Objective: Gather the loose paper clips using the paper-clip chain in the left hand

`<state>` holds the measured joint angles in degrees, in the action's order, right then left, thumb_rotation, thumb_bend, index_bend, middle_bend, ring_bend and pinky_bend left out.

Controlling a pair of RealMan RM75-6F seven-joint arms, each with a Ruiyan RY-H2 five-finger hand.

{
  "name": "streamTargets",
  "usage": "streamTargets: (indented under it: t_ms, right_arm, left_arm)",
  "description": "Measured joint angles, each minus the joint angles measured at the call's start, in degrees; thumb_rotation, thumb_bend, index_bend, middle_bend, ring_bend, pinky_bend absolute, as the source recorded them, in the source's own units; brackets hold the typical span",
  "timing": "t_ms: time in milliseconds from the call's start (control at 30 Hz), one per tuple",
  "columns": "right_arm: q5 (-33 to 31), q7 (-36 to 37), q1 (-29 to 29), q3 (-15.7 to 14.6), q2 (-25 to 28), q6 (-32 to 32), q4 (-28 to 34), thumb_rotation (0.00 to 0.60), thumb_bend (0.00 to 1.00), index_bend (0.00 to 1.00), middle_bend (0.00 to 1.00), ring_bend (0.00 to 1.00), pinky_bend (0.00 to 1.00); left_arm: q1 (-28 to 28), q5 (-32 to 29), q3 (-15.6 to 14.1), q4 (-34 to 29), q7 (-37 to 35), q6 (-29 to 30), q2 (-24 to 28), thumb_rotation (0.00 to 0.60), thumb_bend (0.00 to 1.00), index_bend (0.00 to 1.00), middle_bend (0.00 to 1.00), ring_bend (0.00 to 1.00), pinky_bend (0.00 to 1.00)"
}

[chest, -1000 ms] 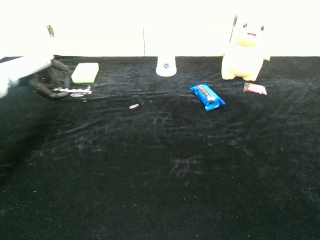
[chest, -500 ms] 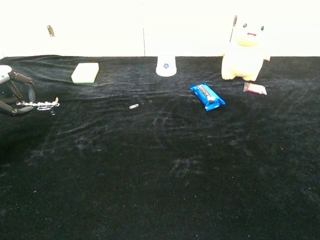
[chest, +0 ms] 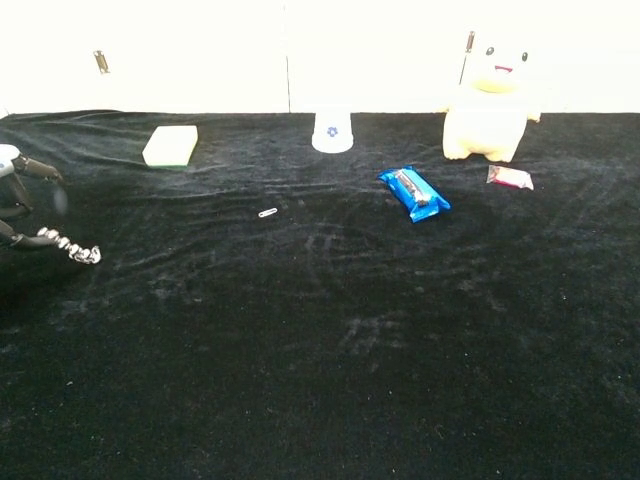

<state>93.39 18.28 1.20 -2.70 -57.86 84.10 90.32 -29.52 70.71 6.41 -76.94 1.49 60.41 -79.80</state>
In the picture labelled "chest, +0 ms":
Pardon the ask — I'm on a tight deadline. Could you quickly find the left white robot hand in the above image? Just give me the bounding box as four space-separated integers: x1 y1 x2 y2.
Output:
0 143 69 251

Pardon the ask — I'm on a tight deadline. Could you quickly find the small silver metal part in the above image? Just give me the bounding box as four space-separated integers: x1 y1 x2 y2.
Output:
37 226 102 265

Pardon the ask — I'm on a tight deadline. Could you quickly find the yellow sponge block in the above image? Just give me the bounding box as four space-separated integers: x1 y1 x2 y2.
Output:
141 124 199 168

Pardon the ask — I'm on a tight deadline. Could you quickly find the woven folding screen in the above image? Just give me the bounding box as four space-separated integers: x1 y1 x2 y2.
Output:
0 0 640 119

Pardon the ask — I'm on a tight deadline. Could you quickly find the white paper cup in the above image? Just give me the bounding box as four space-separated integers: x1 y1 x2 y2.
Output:
310 110 355 155

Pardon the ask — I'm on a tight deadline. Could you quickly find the black velvet tablecloth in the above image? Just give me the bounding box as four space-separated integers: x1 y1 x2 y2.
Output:
0 109 640 480

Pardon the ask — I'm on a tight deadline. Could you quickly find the blue snack bar wrapper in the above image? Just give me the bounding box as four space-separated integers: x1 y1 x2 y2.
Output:
376 165 453 224

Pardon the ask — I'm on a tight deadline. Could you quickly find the yellow duck plush toy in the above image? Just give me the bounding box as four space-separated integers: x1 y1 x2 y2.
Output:
442 42 544 164

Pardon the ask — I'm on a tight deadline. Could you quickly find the small red candy packet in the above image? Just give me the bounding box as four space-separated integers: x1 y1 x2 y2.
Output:
486 164 535 192

